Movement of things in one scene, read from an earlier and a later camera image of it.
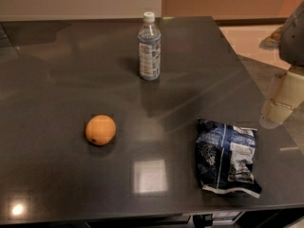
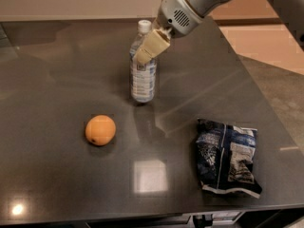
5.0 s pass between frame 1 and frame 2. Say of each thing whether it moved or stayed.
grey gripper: moved
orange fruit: stayed
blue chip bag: stayed
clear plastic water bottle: moved
